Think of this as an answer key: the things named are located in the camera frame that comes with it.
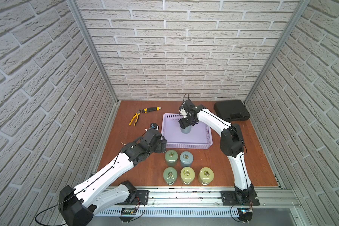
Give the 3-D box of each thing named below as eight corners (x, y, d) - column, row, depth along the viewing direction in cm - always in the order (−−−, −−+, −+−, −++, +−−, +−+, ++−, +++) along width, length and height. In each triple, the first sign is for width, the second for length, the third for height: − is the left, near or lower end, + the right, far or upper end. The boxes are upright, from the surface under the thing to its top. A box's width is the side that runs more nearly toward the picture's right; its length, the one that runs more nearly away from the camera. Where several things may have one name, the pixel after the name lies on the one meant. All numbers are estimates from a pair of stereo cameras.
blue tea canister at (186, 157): (180, 167, 86) (180, 162, 79) (179, 156, 90) (180, 150, 83) (191, 167, 86) (193, 162, 79) (191, 156, 90) (192, 150, 83)
